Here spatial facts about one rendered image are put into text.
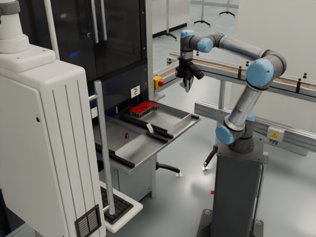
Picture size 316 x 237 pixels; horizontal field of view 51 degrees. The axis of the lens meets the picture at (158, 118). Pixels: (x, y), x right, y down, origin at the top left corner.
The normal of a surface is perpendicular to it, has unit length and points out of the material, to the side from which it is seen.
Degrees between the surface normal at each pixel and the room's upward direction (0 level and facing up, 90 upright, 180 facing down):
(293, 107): 90
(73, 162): 90
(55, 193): 90
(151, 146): 0
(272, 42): 90
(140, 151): 0
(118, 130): 0
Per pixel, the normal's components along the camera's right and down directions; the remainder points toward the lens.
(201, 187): -0.02, -0.88
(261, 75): -0.69, 0.25
